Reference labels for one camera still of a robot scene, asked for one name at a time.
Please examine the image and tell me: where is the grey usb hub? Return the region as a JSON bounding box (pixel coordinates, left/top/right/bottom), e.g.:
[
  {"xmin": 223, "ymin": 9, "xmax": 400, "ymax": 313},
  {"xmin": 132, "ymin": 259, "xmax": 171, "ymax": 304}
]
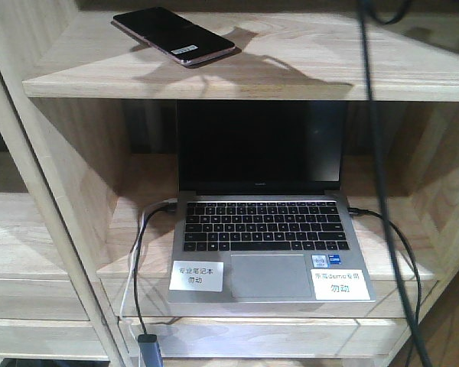
[{"xmin": 137, "ymin": 334, "xmax": 164, "ymax": 367}]

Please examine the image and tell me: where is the black laptop cable right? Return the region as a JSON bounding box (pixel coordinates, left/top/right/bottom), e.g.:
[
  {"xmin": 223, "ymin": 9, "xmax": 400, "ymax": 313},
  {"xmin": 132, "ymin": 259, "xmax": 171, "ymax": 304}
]
[{"xmin": 347, "ymin": 206, "xmax": 423, "ymax": 367}]

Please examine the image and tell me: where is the black foldable phone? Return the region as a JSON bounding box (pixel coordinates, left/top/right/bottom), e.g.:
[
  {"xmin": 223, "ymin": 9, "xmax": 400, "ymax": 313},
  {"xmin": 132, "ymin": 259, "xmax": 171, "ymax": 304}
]
[{"xmin": 112, "ymin": 7, "xmax": 236, "ymax": 67}]

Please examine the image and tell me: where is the silver laptop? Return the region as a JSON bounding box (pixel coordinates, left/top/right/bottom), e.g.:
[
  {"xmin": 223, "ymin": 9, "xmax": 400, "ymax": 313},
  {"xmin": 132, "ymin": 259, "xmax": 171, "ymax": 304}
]
[{"xmin": 168, "ymin": 100, "xmax": 375, "ymax": 304}]

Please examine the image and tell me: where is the light wooden desk shelf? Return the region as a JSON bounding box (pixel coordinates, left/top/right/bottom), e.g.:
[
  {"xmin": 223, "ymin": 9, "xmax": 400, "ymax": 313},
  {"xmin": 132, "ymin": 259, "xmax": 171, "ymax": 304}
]
[{"xmin": 0, "ymin": 1, "xmax": 459, "ymax": 366}]

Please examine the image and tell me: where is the white laptop cable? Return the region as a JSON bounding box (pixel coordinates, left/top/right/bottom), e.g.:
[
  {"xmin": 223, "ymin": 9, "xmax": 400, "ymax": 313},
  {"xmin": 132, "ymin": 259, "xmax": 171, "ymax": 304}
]
[{"xmin": 120, "ymin": 198, "xmax": 177, "ymax": 367}]

